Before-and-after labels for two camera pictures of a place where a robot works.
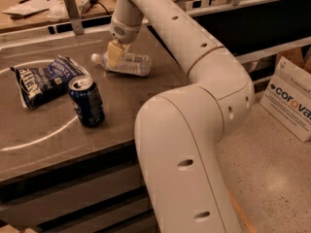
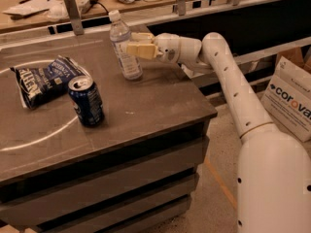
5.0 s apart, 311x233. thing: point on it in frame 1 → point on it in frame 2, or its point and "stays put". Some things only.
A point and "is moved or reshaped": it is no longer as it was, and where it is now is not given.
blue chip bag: (47, 84) stays put
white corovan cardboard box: (287, 100) stays put
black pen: (25, 0) stays put
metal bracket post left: (71, 3) stays put
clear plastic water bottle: (129, 63) is moved or reshaped
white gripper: (123, 32) → (167, 48)
